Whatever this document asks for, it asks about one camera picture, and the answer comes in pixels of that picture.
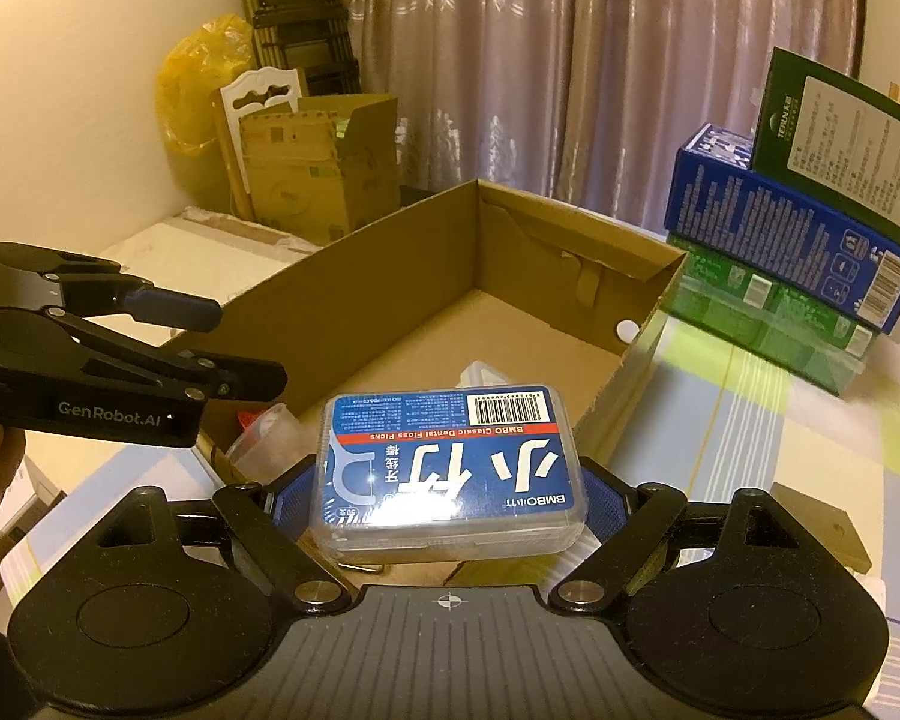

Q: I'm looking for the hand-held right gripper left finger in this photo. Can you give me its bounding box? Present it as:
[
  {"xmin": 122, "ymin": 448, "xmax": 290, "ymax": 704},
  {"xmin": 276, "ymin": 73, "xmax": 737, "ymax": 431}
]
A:
[{"xmin": 82, "ymin": 465, "xmax": 357, "ymax": 614}]

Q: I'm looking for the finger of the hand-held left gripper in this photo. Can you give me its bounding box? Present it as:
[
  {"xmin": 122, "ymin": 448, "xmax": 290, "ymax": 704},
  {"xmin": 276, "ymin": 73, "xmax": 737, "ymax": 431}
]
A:
[
  {"xmin": 45, "ymin": 307, "xmax": 287, "ymax": 402},
  {"xmin": 0, "ymin": 242, "xmax": 222, "ymax": 332}
]

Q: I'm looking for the brown printed cardboard carton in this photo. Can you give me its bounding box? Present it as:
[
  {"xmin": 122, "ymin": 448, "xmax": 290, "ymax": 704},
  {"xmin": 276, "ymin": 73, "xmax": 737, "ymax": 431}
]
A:
[{"xmin": 238, "ymin": 94, "xmax": 402, "ymax": 248}]

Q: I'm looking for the blue label dental floss box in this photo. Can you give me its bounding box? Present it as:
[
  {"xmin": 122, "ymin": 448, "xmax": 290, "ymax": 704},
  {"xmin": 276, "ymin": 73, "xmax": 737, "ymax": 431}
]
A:
[{"xmin": 307, "ymin": 388, "xmax": 590, "ymax": 566}]

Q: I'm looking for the yellow plastic bag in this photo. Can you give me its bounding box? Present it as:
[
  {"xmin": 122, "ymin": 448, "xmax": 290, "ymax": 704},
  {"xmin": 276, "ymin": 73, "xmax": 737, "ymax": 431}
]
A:
[{"xmin": 156, "ymin": 13, "xmax": 256, "ymax": 211}]

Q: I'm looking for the dark green carton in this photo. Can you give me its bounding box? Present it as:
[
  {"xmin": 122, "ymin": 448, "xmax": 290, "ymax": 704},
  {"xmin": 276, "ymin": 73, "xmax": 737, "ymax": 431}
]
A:
[{"xmin": 750, "ymin": 46, "xmax": 900, "ymax": 256}]

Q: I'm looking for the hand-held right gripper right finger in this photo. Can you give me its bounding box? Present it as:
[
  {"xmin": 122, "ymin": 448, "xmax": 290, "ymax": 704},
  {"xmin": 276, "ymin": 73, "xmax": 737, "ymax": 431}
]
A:
[{"xmin": 547, "ymin": 456, "xmax": 822, "ymax": 614}]

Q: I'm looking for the pink patterned curtain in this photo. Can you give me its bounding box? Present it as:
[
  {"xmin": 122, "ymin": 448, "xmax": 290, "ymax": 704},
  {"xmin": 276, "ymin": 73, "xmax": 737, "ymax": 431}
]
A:
[{"xmin": 337, "ymin": 0, "xmax": 867, "ymax": 230}]

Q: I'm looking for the blue carton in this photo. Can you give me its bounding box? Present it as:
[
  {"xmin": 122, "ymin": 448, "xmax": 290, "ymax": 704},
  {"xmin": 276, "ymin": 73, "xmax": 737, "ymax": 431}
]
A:
[{"xmin": 664, "ymin": 122, "xmax": 900, "ymax": 336}]

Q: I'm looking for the flat cardboard sheet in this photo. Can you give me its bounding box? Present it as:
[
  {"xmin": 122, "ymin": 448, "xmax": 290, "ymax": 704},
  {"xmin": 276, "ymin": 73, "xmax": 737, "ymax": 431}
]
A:
[{"xmin": 180, "ymin": 206, "xmax": 323, "ymax": 252}]

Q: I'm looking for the folding step ladder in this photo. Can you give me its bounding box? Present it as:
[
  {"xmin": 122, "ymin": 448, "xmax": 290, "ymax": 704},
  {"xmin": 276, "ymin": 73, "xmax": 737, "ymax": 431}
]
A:
[{"xmin": 236, "ymin": 0, "xmax": 361, "ymax": 98}]

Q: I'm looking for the cardboard box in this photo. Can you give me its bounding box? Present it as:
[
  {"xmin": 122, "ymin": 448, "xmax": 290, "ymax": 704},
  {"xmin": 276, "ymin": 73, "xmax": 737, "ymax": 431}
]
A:
[{"xmin": 157, "ymin": 178, "xmax": 689, "ymax": 496}]

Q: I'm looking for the clear plastic jar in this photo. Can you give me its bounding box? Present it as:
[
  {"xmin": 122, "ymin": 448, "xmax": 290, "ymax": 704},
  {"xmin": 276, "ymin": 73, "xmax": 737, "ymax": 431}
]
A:
[{"xmin": 227, "ymin": 403, "xmax": 306, "ymax": 482}]

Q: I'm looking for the white carved chair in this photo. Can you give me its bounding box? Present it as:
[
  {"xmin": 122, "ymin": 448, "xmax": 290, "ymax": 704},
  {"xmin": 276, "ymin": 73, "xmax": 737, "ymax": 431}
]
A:
[{"xmin": 220, "ymin": 66, "xmax": 308, "ymax": 218}]

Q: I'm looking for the checked tablecloth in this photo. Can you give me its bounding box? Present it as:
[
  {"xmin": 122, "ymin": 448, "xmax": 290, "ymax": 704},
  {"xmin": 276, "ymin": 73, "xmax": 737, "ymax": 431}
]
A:
[{"xmin": 0, "ymin": 300, "xmax": 900, "ymax": 698}]

